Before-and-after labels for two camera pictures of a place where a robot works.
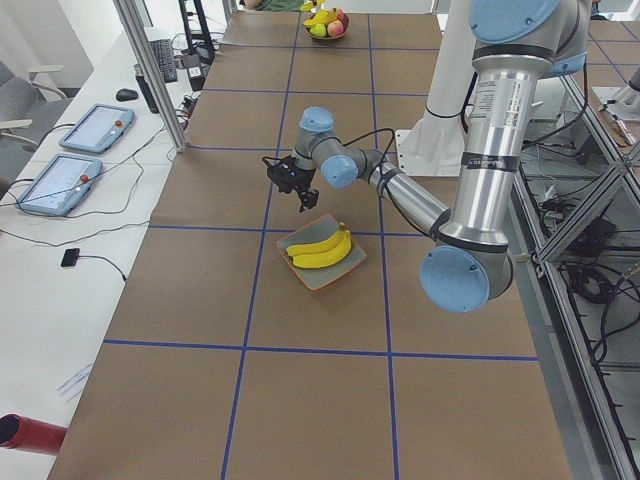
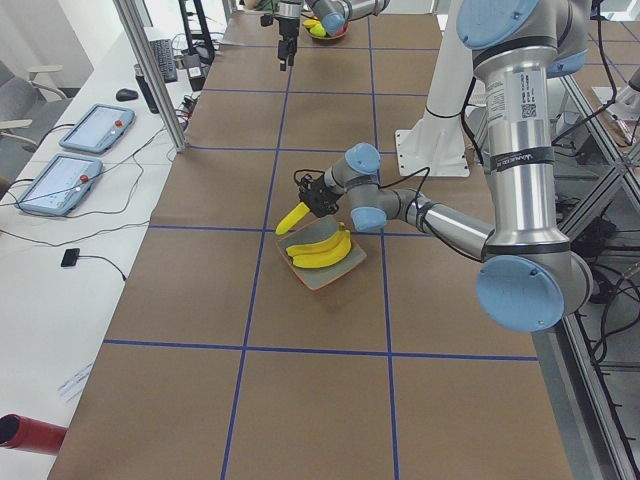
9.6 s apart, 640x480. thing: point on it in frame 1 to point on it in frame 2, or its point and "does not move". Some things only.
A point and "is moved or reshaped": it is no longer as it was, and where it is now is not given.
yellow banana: [297, 249] does not move
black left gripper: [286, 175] to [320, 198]
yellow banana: [307, 7] is moved or reshaped
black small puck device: [70, 257] does not move
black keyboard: [164, 56] does not move
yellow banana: [327, 257] does not move
